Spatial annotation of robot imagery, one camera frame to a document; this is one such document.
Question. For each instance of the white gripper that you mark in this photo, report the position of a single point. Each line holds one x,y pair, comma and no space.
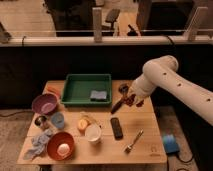
142,88

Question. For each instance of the dark red grape bunch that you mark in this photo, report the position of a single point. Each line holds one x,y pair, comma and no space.
131,100

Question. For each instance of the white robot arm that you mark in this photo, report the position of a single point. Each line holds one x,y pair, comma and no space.
162,72

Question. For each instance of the white paper cup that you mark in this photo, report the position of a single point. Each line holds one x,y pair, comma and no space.
93,133

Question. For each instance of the light blue cup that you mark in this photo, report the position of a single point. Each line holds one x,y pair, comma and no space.
57,119

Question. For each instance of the small metal cup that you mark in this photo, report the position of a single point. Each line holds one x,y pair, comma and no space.
41,122

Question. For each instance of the grey blue sponge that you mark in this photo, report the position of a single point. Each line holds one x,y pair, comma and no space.
98,95

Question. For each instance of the black remote control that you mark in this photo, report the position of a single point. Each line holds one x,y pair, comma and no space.
116,127

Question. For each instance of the green plastic tray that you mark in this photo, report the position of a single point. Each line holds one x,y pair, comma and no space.
78,87

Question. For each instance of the orange fruit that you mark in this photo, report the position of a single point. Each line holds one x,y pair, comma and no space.
82,125

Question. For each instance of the wooden table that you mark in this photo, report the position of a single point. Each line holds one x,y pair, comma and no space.
147,150

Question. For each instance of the orange carrot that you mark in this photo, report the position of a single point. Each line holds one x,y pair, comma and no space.
53,90

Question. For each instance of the white egg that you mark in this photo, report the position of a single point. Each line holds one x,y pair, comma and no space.
63,149

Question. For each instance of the red bowl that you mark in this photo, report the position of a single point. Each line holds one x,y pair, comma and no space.
55,141

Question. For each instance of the purple bowl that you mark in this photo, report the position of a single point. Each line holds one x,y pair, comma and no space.
44,104

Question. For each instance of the blue grey cloth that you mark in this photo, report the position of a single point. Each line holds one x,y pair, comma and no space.
39,143

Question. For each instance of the black handled ice cream scoop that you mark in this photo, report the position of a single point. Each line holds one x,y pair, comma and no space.
123,90

